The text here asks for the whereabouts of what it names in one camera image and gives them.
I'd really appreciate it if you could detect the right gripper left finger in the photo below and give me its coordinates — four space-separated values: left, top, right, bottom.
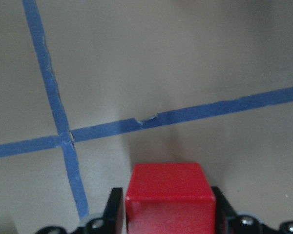
34 187 126 234

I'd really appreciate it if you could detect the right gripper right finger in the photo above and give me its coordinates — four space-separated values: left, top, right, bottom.
211 186 293 234

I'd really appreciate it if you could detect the red wooden block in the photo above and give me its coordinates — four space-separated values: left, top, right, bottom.
125 163 216 234

